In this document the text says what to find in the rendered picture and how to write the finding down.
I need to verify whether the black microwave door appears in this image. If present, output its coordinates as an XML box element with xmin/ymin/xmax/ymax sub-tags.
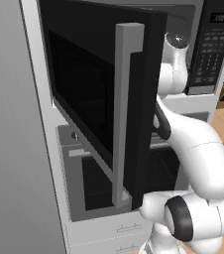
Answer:
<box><xmin>38</xmin><ymin>0</ymin><xmax>168</xmax><ymax>211</ymax></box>

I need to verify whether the black and silver microwave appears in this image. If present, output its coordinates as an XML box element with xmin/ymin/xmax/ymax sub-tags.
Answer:
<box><xmin>71</xmin><ymin>0</ymin><xmax>224</xmax><ymax>97</ymax></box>

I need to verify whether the grey built-in oven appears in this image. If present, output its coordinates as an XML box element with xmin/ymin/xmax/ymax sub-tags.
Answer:
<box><xmin>55</xmin><ymin>111</ymin><xmax>211</xmax><ymax>223</ymax></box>

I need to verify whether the white oven cabinet housing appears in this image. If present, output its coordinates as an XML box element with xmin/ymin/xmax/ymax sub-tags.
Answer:
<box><xmin>19</xmin><ymin>0</ymin><xmax>218</xmax><ymax>254</ymax></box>

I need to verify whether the grey fridge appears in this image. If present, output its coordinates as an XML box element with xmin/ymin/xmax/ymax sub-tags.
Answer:
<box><xmin>0</xmin><ymin>0</ymin><xmax>67</xmax><ymax>254</ymax></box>

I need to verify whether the white drawer front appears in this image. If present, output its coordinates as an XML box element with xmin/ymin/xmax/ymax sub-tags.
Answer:
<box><xmin>64</xmin><ymin>210</ymin><xmax>156</xmax><ymax>247</ymax></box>
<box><xmin>68</xmin><ymin>240</ymin><xmax>152</xmax><ymax>254</ymax></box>

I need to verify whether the grey microwave door handle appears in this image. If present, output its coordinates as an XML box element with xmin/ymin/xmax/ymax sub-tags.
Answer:
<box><xmin>111</xmin><ymin>22</ymin><xmax>146</xmax><ymax>210</ymax></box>

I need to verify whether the grey oven door handle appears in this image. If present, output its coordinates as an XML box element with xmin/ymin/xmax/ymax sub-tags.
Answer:
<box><xmin>67</xmin><ymin>138</ymin><xmax>171</xmax><ymax>159</ymax></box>

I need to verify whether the thin grey drawer handle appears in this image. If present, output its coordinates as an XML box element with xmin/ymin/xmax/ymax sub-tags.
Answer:
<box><xmin>116</xmin><ymin>243</ymin><xmax>142</xmax><ymax>253</ymax></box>
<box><xmin>116</xmin><ymin>222</ymin><xmax>144</xmax><ymax>233</ymax></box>

